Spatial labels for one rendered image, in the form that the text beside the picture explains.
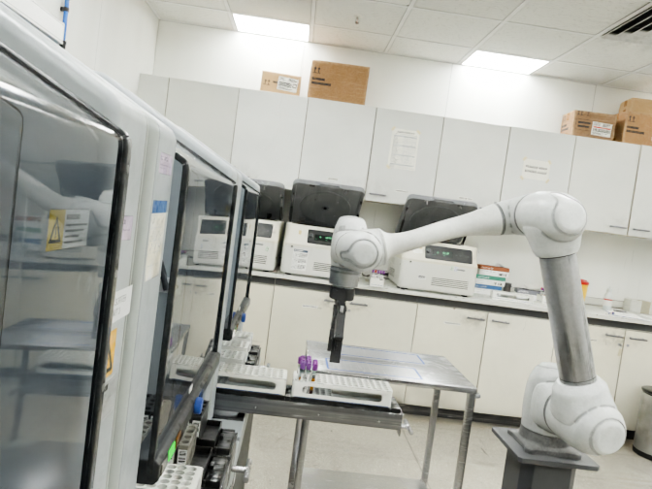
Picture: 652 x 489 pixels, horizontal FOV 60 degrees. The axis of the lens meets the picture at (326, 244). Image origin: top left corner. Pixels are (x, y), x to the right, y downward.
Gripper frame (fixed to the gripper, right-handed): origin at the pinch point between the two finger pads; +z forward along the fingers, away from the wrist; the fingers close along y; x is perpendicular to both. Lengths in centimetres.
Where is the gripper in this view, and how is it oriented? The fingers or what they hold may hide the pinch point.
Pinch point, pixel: (333, 352)
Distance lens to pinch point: 175.0
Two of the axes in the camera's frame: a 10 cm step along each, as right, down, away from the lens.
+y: -0.5, -0.5, 10.0
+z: -1.4, 9.9, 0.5
